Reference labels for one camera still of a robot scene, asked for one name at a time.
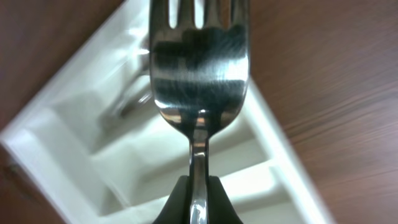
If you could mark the white plastic cutlery tray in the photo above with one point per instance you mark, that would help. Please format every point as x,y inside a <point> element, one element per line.
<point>96,146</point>

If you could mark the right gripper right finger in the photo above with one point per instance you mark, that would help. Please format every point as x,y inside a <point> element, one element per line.
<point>220,208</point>

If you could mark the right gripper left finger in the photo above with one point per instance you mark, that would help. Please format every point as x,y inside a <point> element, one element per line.
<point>175,210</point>

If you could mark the steel fork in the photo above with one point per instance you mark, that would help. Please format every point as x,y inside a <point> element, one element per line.
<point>199,79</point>

